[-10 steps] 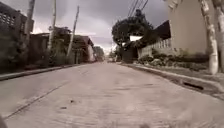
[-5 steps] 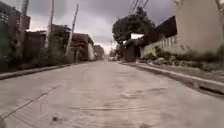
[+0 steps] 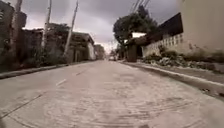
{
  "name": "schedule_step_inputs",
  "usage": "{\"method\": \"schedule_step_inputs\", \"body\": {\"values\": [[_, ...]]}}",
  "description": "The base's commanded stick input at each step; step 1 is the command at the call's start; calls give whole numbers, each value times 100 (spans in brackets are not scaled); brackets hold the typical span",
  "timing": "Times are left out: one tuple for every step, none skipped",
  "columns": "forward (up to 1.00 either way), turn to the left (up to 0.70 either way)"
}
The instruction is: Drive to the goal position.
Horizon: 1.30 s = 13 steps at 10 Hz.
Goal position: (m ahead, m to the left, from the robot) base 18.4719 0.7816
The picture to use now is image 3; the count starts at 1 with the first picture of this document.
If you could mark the vehicle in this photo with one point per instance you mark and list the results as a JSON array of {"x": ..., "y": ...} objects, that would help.
[{"x": 111, "y": 58}]

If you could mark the dark shed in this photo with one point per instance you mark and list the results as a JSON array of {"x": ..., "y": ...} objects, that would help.
[{"x": 132, "y": 51}]

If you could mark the grey concrete road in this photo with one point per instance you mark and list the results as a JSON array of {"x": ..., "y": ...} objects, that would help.
[{"x": 110, "y": 93}]

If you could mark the grey concrete building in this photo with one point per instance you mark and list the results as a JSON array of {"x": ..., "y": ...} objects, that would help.
[{"x": 81, "y": 45}]

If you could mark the large green tree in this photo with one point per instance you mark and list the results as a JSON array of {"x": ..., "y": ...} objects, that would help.
[{"x": 133, "y": 25}]

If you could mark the leaning utility pole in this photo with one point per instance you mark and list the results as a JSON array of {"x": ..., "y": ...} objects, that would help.
[{"x": 71, "y": 26}]

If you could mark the white fence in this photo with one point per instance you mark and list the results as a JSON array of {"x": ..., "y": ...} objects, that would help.
[{"x": 166, "y": 43}]

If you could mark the bushes with rubble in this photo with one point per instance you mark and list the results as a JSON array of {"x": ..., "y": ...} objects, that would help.
[{"x": 173, "y": 59}]

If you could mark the grey concrete pavement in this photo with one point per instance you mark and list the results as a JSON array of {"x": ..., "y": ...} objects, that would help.
[{"x": 186, "y": 75}]

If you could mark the concrete kerb strip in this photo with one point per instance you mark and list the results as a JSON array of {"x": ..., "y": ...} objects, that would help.
[{"x": 26, "y": 71}]

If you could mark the pale building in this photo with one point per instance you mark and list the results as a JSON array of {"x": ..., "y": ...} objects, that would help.
[{"x": 203, "y": 23}]

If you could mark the thick utility pole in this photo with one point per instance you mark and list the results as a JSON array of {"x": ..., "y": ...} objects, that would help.
[{"x": 16, "y": 26}]

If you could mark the dark building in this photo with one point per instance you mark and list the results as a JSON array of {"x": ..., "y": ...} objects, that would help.
[{"x": 6, "y": 26}]

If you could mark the overgrown wall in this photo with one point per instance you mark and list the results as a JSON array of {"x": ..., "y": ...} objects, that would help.
[{"x": 33, "y": 46}]

